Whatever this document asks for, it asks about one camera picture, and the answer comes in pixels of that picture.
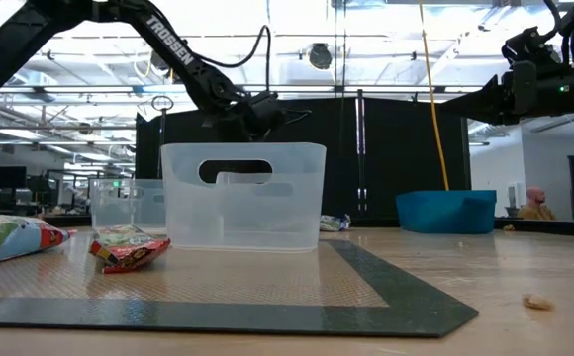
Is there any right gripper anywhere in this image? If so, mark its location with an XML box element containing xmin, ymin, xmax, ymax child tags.
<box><xmin>438</xmin><ymin>27</ymin><xmax>560</xmax><ymax>125</ymax></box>

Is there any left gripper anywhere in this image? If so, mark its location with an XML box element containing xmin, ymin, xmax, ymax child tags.
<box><xmin>207</xmin><ymin>91</ymin><xmax>288</xmax><ymax>144</ymax></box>

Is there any dark blue granola bar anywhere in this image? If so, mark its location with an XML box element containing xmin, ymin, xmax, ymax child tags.
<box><xmin>319</xmin><ymin>213</ymin><xmax>352</xmax><ymax>233</ymax></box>

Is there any red granola bar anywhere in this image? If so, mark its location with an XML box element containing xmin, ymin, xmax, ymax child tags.
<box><xmin>0</xmin><ymin>214</ymin><xmax>78</xmax><ymax>268</ymax></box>
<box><xmin>88</xmin><ymin>224</ymin><xmax>172</xmax><ymax>275</ymax></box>

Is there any black ceiling spotlight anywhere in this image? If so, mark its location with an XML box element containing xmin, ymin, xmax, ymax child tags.
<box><xmin>307</xmin><ymin>43</ymin><xmax>335</xmax><ymax>71</ymax></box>

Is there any black partition panel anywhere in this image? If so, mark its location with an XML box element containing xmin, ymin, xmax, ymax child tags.
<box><xmin>135</xmin><ymin>97</ymin><xmax>471</xmax><ymax>223</ymax></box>

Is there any clear plastic bin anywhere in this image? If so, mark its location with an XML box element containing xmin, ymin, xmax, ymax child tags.
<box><xmin>87</xmin><ymin>178</ymin><xmax>168</xmax><ymax>233</ymax></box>
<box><xmin>160</xmin><ymin>142</ymin><xmax>328</xmax><ymax>254</ymax></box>

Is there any person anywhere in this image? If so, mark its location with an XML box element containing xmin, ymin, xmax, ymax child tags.
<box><xmin>516</xmin><ymin>185</ymin><xmax>557</xmax><ymax>222</ymax></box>

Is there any teal plastic bin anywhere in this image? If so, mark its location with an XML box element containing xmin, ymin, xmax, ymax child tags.
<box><xmin>395</xmin><ymin>189</ymin><xmax>498</xmax><ymax>235</ymax></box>

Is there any black computer monitor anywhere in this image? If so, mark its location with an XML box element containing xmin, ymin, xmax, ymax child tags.
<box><xmin>0</xmin><ymin>166</ymin><xmax>28</xmax><ymax>192</ymax></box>

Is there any yellow cable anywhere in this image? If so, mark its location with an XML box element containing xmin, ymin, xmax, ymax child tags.
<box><xmin>418</xmin><ymin>0</ymin><xmax>451</xmax><ymax>192</ymax></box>

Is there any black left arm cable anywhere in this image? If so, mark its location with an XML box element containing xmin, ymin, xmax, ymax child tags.
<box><xmin>187</xmin><ymin>24</ymin><xmax>272</xmax><ymax>93</ymax></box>

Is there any metal ring on pole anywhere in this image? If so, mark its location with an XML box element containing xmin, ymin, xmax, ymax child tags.
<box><xmin>149</xmin><ymin>94</ymin><xmax>175</xmax><ymax>113</ymax></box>

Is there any black aluminium table frame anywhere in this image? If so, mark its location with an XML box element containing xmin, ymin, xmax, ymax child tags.
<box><xmin>44</xmin><ymin>215</ymin><xmax>574</xmax><ymax>237</ymax></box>

